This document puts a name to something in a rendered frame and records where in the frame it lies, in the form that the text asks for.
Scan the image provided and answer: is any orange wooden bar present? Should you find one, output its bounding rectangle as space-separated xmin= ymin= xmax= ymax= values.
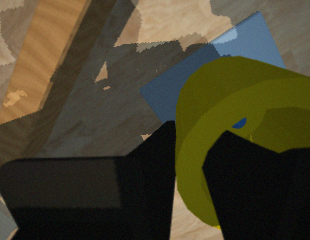
xmin=0 ymin=0 xmax=117 ymax=166

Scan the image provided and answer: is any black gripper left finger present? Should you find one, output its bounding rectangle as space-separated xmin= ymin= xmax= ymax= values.
xmin=0 ymin=121 xmax=176 ymax=240

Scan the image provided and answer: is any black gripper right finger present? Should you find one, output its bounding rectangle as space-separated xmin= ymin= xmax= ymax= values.
xmin=202 ymin=130 xmax=310 ymax=240

